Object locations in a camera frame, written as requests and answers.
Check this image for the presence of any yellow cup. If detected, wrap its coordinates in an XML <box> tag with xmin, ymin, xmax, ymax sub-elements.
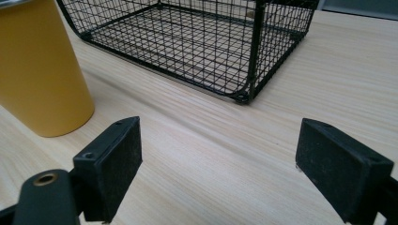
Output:
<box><xmin>0</xmin><ymin>0</ymin><xmax>96</xmax><ymax>138</ymax></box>

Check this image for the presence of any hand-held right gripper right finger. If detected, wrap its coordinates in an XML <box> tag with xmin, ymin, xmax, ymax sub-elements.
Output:
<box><xmin>295</xmin><ymin>117</ymin><xmax>395</xmax><ymax>225</ymax></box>

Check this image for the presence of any black wire mesh basket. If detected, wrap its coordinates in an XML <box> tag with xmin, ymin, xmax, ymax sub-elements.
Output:
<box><xmin>55</xmin><ymin>0</ymin><xmax>321</xmax><ymax>105</ymax></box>

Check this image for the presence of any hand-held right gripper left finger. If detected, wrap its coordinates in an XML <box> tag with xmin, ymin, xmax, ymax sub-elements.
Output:
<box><xmin>72</xmin><ymin>115</ymin><xmax>144</xmax><ymax>224</ymax></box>

